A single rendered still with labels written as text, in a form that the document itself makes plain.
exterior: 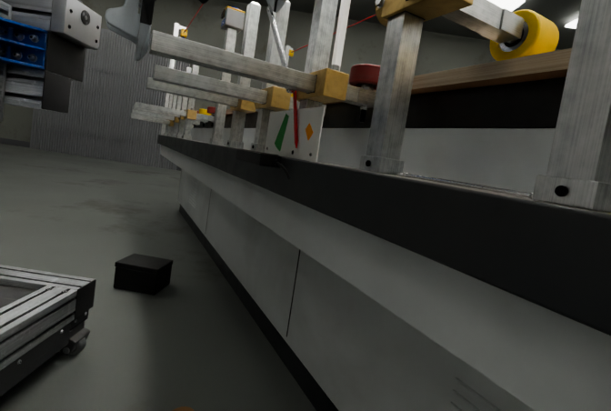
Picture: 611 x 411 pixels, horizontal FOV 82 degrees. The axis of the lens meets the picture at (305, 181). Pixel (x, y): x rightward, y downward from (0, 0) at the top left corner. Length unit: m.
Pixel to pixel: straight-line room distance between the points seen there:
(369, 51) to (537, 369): 7.60
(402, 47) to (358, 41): 7.35
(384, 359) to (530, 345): 0.49
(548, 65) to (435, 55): 7.57
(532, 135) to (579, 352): 0.34
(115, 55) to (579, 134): 8.51
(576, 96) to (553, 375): 0.23
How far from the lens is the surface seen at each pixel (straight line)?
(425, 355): 0.76
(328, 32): 0.76
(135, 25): 0.61
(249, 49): 1.22
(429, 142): 0.74
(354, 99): 0.73
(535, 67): 0.62
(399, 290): 0.49
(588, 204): 0.34
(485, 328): 0.42
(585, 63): 0.37
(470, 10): 0.57
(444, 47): 8.26
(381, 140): 0.50
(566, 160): 0.35
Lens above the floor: 0.71
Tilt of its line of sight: 4 degrees down
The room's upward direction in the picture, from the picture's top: 9 degrees clockwise
